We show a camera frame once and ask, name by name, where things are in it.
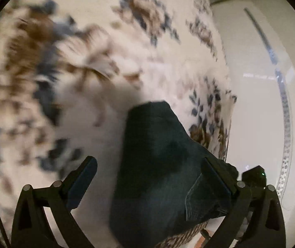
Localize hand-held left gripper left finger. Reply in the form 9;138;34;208
11;156;98;248

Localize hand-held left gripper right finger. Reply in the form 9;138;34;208
201;157;286;248

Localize dark blue denim pants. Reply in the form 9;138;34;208
109;101;237;248

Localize white headboard panel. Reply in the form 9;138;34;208
212;0;295;212

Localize floral printed blanket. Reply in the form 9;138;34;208
0;0;237;248

